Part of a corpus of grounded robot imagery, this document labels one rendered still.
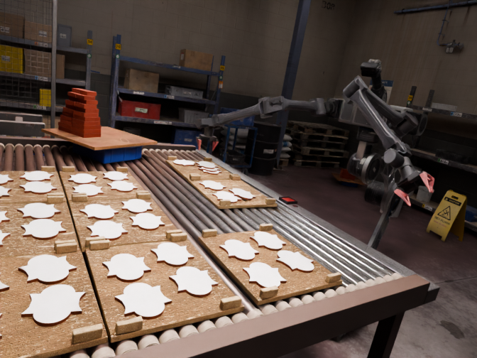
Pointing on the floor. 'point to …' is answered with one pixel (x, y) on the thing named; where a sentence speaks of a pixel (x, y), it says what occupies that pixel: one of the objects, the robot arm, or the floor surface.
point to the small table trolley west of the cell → (234, 148)
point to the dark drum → (262, 148)
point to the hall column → (292, 70)
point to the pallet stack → (316, 144)
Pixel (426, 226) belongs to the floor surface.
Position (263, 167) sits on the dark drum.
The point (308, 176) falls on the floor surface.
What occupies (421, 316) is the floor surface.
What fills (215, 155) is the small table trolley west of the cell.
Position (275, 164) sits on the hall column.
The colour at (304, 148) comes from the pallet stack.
